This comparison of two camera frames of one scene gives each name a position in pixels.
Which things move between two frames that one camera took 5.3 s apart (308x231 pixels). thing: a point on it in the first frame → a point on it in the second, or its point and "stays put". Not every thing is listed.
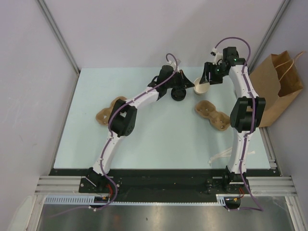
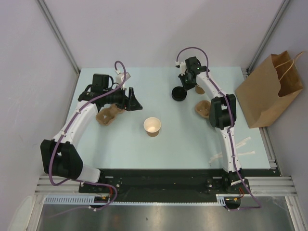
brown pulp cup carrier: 102,116 stays put
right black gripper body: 217,72 → 187,83
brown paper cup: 199,92 stays put
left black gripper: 184,82 → 129,103
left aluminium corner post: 57,31 stays put
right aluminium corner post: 270,31 stays put
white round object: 22,215 stays put
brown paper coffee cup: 200,88 → 152,126
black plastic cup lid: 178,94 stays put
